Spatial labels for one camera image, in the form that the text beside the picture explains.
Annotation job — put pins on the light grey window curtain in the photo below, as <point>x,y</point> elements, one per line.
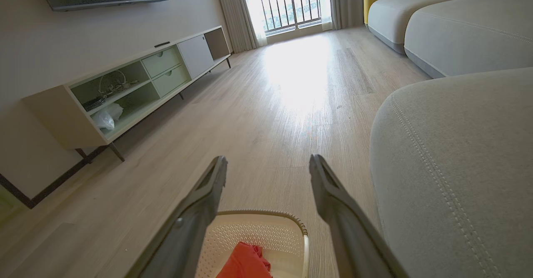
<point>345,1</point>
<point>237,11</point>

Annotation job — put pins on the black remote control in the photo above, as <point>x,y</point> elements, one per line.
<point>162,44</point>

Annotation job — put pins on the white antler ornament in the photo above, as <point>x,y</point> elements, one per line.
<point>116,85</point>

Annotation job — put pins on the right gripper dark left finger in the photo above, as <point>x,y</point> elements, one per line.
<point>183,236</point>

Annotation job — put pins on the balcony window with railing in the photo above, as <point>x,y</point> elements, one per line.
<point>287,3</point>

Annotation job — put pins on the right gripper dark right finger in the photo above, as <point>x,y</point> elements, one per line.
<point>354,236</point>

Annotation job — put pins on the white plastic bag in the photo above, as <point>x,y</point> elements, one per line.
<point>106,117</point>

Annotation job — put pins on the grey sofa seat cushion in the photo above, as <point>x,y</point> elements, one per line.
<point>391,13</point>
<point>458,165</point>
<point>470,32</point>

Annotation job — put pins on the cream laundry basket, brown rim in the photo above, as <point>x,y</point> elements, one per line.
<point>258,230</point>

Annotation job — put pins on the stack of dark flat items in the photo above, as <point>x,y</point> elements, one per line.
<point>93,103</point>

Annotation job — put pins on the long cream TV cabinet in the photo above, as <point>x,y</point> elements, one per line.
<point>58,115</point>

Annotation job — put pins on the red garment with white band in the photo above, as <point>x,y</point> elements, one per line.
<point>245,263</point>

